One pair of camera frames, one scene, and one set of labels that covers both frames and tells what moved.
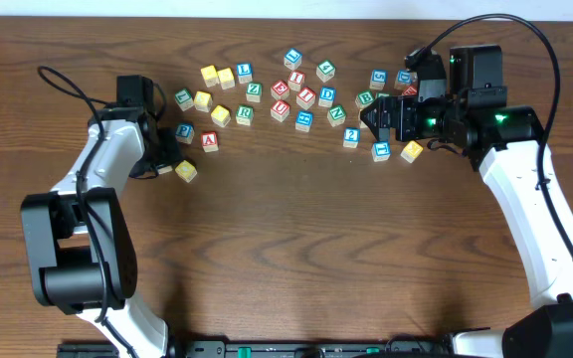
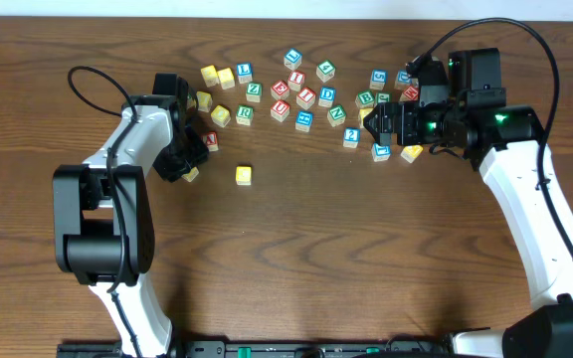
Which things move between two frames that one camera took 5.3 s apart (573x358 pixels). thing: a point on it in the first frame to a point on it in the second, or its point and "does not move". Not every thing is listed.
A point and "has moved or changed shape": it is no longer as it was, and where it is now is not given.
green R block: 244,114 does not move
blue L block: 244,73 does not move
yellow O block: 186,171 does not move
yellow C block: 165,169 has moved or changed shape
